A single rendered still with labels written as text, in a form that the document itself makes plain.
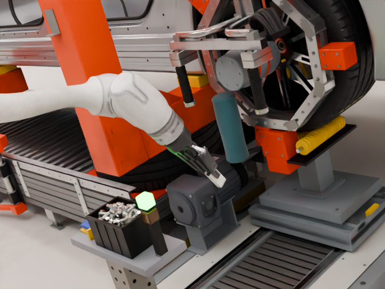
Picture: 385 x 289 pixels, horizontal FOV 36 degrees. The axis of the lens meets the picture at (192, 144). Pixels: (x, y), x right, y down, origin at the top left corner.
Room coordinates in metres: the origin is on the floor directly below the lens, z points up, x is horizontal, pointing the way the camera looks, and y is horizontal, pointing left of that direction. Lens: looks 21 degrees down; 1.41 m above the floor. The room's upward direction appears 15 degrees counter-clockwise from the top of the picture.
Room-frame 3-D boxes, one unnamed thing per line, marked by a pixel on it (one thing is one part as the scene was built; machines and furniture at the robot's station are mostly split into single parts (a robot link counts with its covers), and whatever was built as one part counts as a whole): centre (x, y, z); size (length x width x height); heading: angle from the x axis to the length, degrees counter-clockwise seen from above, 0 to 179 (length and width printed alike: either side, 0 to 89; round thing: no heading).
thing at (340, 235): (2.18, -0.45, 0.13); 0.50 x 0.36 x 0.10; 39
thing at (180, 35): (2.07, -0.16, 1.03); 0.19 x 0.18 x 0.11; 129
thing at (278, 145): (2.10, -0.35, 0.48); 0.16 x 0.12 x 0.17; 129
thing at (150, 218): (1.61, 0.18, 0.59); 0.04 x 0.04 x 0.04; 39
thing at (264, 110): (1.79, -0.24, 0.83); 0.04 x 0.04 x 0.16
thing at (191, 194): (2.25, -0.05, 0.26); 0.42 x 0.18 x 0.35; 129
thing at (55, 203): (3.48, 0.74, 0.13); 2.47 x 0.85 x 0.27; 39
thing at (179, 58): (2.08, -0.05, 0.93); 0.09 x 0.05 x 0.05; 129
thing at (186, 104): (2.06, -0.03, 0.83); 0.04 x 0.04 x 0.16
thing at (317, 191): (2.18, -0.45, 0.32); 0.40 x 0.30 x 0.28; 39
